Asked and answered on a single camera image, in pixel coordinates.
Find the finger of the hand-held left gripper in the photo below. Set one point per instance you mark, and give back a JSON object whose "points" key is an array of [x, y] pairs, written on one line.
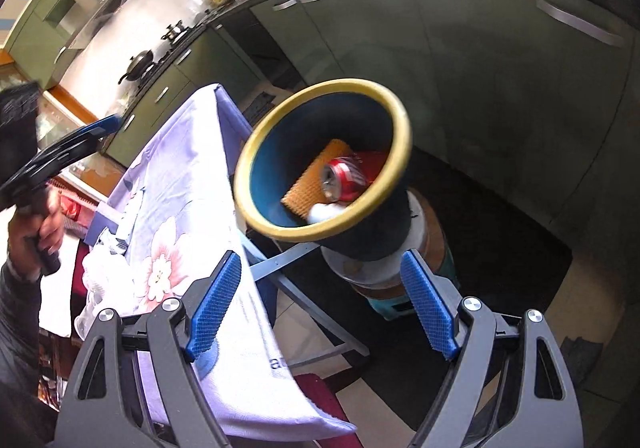
{"points": [[55, 169], [97, 127]]}

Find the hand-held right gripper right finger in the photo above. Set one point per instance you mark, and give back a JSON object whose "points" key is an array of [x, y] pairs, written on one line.
{"points": [[427, 308]]}

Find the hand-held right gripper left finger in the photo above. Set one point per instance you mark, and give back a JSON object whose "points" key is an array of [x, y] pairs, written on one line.
{"points": [[215, 308]]}

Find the blue cardboard box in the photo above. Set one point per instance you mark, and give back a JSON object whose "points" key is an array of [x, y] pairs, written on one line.
{"points": [[100, 225]]}

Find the white paper towel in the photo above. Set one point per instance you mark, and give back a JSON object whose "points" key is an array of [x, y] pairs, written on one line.
{"points": [[102, 265]]}

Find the clear plastic wrapper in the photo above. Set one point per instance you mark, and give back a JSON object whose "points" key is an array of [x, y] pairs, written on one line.
{"points": [[86, 315]]}

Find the small white bottle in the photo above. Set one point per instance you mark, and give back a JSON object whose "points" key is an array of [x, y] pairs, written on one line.
{"points": [[322, 214]]}

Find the red soda can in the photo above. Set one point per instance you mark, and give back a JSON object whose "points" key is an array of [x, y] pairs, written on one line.
{"points": [[345, 175]]}

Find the yellow rimmed trash bin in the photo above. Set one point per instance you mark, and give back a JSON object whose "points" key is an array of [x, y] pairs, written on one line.
{"points": [[275, 163]]}

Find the orange waffle sponge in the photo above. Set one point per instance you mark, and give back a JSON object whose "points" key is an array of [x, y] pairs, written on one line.
{"points": [[310, 183]]}

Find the person's left hand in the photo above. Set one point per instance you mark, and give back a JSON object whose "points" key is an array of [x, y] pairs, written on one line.
{"points": [[47, 228]]}

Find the round brown white stool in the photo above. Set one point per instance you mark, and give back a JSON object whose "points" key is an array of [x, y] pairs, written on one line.
{"points": [[432, 238]]}

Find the black wok with lid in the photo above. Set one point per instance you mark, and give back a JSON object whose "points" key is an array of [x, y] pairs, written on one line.
{"points": [[136, 67]]}

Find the dark floor mat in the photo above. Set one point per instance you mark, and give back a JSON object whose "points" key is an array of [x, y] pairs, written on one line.
{"points": [[500, 253]]}

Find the gas stove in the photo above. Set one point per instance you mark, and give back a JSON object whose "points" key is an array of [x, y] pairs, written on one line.
{"points": [[160, 55]]}

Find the red wooden chair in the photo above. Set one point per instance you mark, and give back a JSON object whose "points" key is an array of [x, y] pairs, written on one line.
{"points": [[80, 268]]}

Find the steel range hood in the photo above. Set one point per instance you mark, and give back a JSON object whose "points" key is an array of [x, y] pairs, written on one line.
{"points": [[107, 13]]}

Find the purple floral tablecloth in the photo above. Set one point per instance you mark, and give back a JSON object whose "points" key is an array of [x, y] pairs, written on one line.
{"points": [[200, 178]]}

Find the green stove side cabinets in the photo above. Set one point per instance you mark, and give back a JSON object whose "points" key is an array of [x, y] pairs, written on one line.
{"points": [[200, 68]]}

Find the steel pot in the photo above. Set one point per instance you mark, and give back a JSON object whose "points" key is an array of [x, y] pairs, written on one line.
{"points": [[172, 31]]}

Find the green upper cabinets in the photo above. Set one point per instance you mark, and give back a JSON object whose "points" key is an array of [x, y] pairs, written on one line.
{"points": [[45, 3]]}

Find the green sink side cabinets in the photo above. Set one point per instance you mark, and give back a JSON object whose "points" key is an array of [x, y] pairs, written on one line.
{"points": [[475, 78]]}

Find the grey folding table frame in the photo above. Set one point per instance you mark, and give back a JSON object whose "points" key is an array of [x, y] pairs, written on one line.
{"points": [[280, 260]]}

